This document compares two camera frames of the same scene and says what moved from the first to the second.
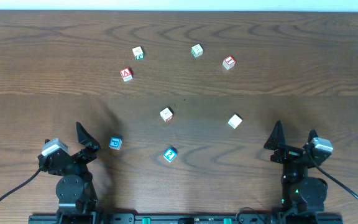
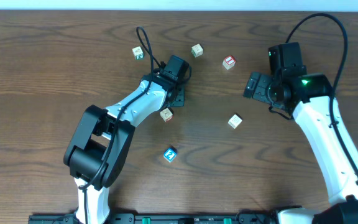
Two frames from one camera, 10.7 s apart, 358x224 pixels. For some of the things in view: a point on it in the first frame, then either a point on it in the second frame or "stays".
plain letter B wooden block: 235,121 stays
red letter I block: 229,62 stays
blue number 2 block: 170,154 stays
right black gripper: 291,152 → 258,87
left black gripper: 74,156 → 179,97
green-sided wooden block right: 197,51 stays
